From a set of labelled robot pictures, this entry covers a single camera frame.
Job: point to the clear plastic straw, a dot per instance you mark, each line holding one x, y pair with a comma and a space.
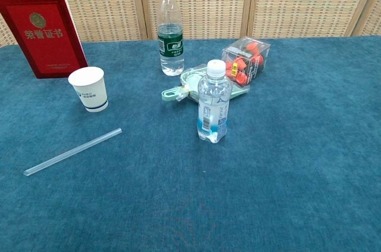
73, 151

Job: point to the white paper cup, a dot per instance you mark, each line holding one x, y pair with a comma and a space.
90, 94

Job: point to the blue table cloth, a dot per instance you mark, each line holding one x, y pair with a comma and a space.
268, 174

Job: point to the green plastic dustpan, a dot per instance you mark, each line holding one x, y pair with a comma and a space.
190, 81

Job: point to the blue label water bottle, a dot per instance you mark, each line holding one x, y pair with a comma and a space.
214, 106

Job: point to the red triangular box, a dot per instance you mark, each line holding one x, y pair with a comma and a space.
44, 40

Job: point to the clear box of orange parts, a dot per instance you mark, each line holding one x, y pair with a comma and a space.
247, 58

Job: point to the green label water bottle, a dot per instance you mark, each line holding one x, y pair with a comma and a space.
170, 46

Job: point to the wood rattan folding screen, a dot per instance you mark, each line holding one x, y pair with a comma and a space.
104, 1

